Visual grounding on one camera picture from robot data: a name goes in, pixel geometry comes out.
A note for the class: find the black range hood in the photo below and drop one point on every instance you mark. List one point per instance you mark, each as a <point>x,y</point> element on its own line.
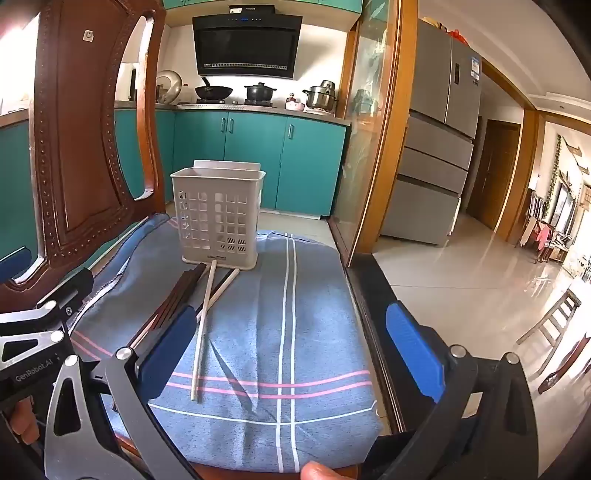
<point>247,46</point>

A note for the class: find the white adhesive hook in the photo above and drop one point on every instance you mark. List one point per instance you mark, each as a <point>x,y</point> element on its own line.
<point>87,35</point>

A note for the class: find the blue plaid cloth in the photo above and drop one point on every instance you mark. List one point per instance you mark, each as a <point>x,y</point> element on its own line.
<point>277,323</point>

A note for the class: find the round steel lid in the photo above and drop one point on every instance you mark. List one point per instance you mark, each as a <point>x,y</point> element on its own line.
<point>168,86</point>

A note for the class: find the wood-framed glass sliding door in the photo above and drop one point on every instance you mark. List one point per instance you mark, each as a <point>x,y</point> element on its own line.
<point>364,138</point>

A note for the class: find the black lidded pot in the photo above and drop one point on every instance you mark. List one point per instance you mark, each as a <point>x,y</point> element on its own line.
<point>259,93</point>

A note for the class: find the white kettle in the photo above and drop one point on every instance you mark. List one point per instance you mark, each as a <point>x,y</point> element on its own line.
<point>127,83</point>

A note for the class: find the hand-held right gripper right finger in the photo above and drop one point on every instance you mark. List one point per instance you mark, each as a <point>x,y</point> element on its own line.
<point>411,355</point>

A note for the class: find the stainless steel pot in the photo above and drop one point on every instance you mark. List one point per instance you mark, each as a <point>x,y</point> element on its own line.
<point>319,98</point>

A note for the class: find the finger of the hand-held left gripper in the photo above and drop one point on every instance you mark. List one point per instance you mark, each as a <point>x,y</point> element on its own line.
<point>14,264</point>
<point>69,290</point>

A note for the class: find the grey refrigerator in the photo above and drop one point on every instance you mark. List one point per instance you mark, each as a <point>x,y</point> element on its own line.
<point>429,161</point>

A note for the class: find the black wok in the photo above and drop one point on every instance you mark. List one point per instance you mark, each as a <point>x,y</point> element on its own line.
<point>214,92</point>

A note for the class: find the red plastic bag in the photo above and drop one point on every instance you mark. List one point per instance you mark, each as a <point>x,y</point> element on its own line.
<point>457,37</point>

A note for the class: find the pink hanging clothes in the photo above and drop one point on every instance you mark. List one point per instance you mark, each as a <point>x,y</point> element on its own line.
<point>544,237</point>

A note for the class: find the small pink pot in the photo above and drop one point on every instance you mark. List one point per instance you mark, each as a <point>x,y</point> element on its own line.
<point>293,104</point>

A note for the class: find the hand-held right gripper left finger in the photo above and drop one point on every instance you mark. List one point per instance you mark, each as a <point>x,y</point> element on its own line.
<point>168,350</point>

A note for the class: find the white plastic utensil basket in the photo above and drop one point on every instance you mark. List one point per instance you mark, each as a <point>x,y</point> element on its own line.
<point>203,184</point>

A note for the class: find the brown wooden door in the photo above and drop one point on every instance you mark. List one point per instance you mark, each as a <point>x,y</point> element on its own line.
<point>496,175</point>

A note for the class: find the green garland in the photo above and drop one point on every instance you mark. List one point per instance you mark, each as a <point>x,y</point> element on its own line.
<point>554,175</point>

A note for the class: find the person's right hand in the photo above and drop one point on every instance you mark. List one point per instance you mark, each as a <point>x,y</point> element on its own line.
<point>321,471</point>

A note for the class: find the person's left hand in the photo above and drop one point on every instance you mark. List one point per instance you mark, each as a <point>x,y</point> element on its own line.
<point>23,420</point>

